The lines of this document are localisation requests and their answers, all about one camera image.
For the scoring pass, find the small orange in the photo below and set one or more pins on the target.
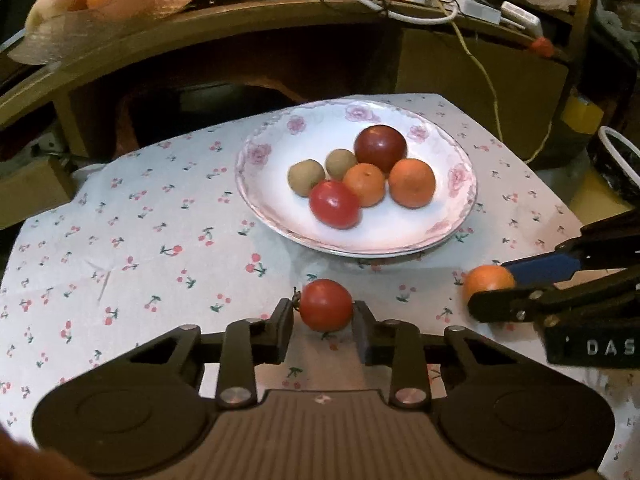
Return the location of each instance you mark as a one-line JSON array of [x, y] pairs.
[[487, 282], [411, 182], [364, 185]]

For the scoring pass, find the yellow red apple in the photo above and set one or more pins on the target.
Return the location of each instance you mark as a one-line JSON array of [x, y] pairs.
[[57, 6]]

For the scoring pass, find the small yellow box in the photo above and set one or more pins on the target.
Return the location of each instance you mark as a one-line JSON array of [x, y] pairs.
[[582, 110]]

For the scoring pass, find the cherry print tablecloth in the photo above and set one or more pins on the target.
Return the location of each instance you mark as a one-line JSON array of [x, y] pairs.
[[150, 240]]

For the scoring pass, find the dark red apple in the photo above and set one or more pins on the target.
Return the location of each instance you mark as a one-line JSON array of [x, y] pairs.
[[380, 149]]

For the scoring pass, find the black trash bag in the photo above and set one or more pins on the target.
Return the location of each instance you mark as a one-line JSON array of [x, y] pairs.
[[617, 160]]

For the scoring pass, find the white power strip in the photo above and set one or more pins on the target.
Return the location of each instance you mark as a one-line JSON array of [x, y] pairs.
[[520, 17]]

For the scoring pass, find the dark shelf unit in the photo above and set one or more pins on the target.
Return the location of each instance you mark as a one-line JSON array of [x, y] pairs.
[[586, 10]]

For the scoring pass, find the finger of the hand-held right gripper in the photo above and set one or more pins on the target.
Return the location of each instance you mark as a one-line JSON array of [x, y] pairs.
[[545, 267], [500, 307]]

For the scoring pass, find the red tomato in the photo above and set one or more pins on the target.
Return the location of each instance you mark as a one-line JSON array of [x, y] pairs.
[[326, 305], [335, 204]]

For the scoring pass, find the small red object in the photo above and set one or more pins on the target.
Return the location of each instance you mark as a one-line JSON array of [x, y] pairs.
[[542, 46]]

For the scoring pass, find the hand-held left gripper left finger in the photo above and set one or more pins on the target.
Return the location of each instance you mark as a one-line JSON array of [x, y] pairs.
[[280, 330]]

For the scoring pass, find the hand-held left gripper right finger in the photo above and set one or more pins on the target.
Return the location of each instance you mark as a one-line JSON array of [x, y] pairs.
[[367, 340]]

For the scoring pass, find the wooden television cabinet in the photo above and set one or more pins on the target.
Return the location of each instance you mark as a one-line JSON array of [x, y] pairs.
[[450, 75]]

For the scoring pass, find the white flat box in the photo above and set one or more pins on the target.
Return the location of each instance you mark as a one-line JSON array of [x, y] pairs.
[[477, 9]]

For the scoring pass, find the white floral plate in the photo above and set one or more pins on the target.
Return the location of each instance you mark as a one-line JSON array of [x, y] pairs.
[[280, 220]]

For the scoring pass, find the small green kiwi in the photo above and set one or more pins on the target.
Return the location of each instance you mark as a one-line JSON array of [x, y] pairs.
[[340, 162], [305, 177]]

